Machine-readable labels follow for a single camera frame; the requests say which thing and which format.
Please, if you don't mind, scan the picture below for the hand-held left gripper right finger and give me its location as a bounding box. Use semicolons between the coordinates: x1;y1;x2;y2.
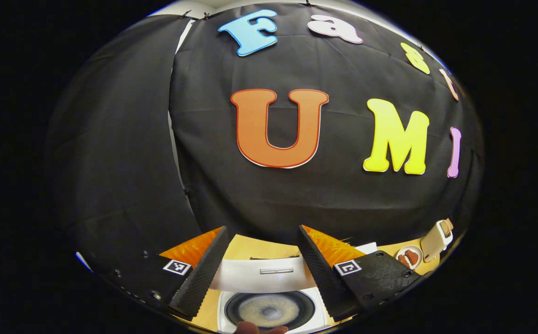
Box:
298;225;422;321

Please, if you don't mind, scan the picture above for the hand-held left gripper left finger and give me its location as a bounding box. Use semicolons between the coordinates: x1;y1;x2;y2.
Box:
109;226;231;318

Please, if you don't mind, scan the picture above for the white rice cooker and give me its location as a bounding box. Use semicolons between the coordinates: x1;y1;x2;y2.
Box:
210;257;329;334

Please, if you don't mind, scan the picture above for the white rice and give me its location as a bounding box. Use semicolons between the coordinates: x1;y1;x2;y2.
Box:
239;296;307;325

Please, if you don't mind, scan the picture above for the round beige plate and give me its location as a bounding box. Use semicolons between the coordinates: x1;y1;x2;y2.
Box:
396;245;423;270

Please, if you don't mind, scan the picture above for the cream toaster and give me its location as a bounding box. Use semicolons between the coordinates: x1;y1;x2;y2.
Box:
421;218;454;263

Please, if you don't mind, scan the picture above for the black backdrop cloth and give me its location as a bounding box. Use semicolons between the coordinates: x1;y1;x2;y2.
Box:
46;2;485;279

